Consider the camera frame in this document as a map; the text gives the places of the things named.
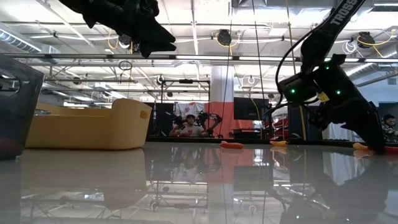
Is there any black metal frame rig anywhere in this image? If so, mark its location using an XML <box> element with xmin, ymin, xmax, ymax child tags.
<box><xmin>160</xmin><ymin>79</ymin><xmax>211</xmax><ymax>138</ymax></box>

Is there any grey plastic basket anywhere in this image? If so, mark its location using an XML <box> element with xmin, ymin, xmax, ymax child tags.
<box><xmin>0</xmin><ymin>54</ymin><xmax>45</xmax><ymax>161</ymax></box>

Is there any floral patterned cloth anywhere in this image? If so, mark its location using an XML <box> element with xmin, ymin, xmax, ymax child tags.
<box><xmin>173</xmin><ymin>101</ymin><xmax>205</xmax><ymax>118</ymax></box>

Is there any yellow plastic basket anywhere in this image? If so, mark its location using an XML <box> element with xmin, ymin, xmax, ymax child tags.
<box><xmin>25</xmin><ymin>98</ymin><xmax>153</xmax><ymax>151</ymax></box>

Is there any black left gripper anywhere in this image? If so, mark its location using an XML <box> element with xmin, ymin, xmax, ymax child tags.
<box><xmin>82</xmin><ymin>0</ymin><xmax>177</xmax><ymax>58</ymax></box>

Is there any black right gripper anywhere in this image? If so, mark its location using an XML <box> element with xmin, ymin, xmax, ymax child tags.
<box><xmin>310</xmin><ymin>54</ymin><xmax>386</xmax><ymax>154</ymax></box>

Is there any thin black cable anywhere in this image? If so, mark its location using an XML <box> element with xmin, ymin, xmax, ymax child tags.
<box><xmin>251</xmin><ymin>0</ymin><xmax>266</xmax><ymax>100</ymax></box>

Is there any white and orange column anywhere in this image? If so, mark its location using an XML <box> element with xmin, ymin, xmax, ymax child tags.
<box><xmin>204</xmin><ymin>65</ymin><xmax>234</xmax><ymax>138</ymax></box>

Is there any red-orange mini pepper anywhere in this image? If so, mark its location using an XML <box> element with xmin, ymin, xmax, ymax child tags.
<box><xmin>353</xmin><ymin>142</ymin><xmax>373</xmax><ymax>151</ymax></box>

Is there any long ceiling light bar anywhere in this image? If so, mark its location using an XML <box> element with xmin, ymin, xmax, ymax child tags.
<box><xmin>6</xmin><ymin>53</ymin><xmax>398</xmax><ymax>62</ymax></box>

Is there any black monitor screen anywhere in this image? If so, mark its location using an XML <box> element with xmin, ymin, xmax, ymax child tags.
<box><xmin>233</xmin><ymin>96</ymin><xmax>270</xmax><ymax>121</ymax></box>

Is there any person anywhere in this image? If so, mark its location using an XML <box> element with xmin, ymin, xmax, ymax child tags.
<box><xmin>169</xmin><ymin>114</ymin><xmax>215</xmax><ymax>138</ymax></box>
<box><xmin>381</xmin><ymin>113</ymin><xmax>398</xmax><ymax>143</ymax></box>

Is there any black ceiling cable reel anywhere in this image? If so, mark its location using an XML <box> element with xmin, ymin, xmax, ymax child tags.
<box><xmin>216</xmin><ymin>29</ymin><xmax>233</xmax><ymax>47</ymax></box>
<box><xmin>357</xmin><ymin>30</ymin><xmax>376</xmax><ymax>50</ymax></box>
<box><xmin>118</xmin><ymin>32</ymin><xmax>141</xmax><ymax>54</ymax></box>

